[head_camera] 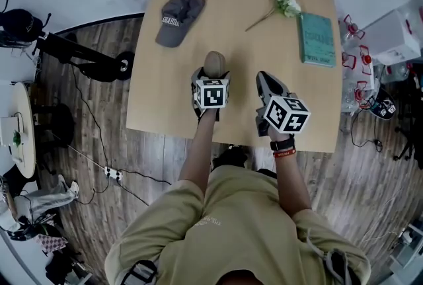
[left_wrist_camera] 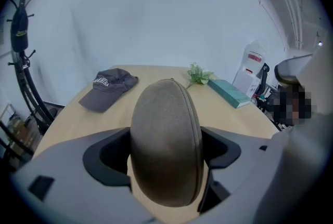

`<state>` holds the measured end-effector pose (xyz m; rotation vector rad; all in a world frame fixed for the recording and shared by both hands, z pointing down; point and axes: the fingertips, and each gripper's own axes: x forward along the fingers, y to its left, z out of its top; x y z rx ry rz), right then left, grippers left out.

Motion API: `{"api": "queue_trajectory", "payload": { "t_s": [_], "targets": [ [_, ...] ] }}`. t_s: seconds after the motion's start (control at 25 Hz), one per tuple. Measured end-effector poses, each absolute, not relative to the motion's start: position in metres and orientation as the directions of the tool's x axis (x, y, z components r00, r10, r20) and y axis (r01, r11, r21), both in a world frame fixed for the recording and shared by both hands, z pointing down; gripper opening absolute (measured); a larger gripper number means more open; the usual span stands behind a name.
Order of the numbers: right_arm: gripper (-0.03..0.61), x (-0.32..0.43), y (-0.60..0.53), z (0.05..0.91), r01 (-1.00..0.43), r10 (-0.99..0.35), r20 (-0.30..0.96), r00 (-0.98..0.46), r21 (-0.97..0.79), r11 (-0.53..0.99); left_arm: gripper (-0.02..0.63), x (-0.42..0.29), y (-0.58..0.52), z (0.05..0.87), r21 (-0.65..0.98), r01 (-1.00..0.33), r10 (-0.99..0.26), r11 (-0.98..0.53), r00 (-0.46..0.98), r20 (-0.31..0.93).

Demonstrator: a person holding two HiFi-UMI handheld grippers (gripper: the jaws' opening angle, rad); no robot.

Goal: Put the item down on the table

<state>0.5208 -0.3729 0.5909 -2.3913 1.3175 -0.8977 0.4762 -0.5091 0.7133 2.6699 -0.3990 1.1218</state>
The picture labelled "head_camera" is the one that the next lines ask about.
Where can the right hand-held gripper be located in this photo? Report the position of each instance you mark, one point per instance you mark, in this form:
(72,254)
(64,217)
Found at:
(287,115)

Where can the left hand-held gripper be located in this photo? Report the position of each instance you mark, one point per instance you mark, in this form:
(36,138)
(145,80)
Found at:
(211,95)

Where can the brown oval object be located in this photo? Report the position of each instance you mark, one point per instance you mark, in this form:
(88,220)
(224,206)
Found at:
(215,63)

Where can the person's left forearm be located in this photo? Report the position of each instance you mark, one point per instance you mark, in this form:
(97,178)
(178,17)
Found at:
(200,151)

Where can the person's right forearm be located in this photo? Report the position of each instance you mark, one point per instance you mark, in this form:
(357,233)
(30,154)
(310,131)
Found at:
(292,184)

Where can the black wristwatch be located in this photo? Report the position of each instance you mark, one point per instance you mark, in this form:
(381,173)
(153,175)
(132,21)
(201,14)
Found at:
(281,145)

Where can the grey baseball cap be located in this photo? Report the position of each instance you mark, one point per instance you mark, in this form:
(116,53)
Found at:
(178,19)

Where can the teal book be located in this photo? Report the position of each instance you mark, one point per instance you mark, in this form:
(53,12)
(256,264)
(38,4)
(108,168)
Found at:
(318,40)

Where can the red wristband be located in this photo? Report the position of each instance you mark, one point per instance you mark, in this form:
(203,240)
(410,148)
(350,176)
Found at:
(284,153)

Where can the person's black trouser leg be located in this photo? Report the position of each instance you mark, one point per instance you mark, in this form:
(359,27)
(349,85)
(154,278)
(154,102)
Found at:
(231,158)

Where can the pile of clear water bottles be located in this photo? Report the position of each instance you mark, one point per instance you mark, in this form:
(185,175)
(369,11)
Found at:
(355,60)

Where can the white artificial flower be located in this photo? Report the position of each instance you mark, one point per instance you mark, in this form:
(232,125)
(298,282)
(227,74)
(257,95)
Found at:
(287,1)

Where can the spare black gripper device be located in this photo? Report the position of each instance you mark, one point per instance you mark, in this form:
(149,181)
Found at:
(385,108)

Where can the white box appliance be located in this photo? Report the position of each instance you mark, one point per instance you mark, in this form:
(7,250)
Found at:
(390,35)

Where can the white power strip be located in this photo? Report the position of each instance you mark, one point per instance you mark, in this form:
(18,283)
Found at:
(113,173)

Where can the person's olive shirt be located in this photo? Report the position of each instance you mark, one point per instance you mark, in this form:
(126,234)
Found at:
(238,227)

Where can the black chair base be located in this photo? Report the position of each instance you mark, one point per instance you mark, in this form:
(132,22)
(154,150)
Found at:
(409,145)

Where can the large clear water jug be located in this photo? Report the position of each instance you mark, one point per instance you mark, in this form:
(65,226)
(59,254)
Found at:
(414,19)

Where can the black round stool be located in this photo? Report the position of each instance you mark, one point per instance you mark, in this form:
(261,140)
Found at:
(56,126)

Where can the round white side table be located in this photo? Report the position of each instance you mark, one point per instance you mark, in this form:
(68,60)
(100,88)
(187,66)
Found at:
(24,131)

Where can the black cap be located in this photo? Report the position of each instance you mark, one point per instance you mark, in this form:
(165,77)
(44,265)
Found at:
(20,22)

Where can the black standing fan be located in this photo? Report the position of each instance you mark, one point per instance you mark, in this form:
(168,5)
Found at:
(13,40)

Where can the small green plant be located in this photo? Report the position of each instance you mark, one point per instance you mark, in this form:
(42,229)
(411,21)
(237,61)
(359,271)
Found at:
(17,137)

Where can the small white box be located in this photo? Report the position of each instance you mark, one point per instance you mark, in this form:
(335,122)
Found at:
(10,130)

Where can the checkered tablecloth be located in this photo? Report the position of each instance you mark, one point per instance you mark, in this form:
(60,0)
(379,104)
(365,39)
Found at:
(51,242)

